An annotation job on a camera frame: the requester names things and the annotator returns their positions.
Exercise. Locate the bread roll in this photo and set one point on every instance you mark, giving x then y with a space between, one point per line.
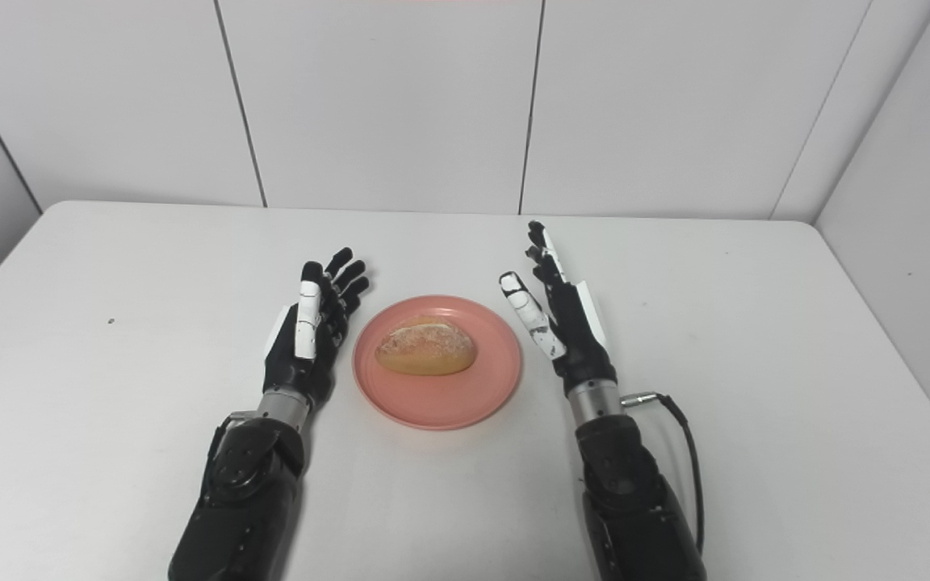
425 347

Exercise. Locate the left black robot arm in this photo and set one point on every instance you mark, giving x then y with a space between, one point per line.
247 492

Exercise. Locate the pink plate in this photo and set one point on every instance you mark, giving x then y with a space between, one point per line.
441 399

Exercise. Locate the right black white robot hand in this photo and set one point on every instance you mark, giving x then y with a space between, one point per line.
582 347

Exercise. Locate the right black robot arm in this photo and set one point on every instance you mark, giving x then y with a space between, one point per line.
634 500

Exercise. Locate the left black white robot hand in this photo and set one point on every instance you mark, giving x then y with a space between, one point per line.
291 367

